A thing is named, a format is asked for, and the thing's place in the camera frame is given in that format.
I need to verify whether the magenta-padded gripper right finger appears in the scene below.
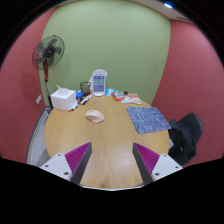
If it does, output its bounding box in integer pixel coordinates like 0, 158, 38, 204
132, 142, 184, 186

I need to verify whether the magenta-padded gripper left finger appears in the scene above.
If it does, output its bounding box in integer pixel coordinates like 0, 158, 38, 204
39, 141, 93, 185

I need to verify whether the beige computer mouse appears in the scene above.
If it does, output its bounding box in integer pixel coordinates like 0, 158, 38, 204
85, 109, 106, 124

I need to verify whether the blue patterned mouse pad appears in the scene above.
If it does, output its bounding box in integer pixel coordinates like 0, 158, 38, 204
125, 106, 172, 135

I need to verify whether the black office chair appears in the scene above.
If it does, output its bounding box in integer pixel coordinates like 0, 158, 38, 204
175, 112, 204, 158

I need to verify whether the white snack packet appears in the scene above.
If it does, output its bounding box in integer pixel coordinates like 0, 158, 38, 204
120, 96, 143, 106

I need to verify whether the white tissue box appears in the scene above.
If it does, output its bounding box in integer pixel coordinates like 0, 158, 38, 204
50, 85, 77, 112

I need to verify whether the orange snack packet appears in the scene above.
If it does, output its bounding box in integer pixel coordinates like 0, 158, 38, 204
111, 91, 126, 102

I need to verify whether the black mesh pen cup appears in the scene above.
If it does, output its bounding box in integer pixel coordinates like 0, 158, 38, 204
79, 81, 92, 96

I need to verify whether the blue snack packet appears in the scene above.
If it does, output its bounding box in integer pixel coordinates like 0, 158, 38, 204
104, 87, 118, 97

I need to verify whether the red standing fan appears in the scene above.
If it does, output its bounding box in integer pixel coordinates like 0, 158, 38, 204
31, 34, 66, 109

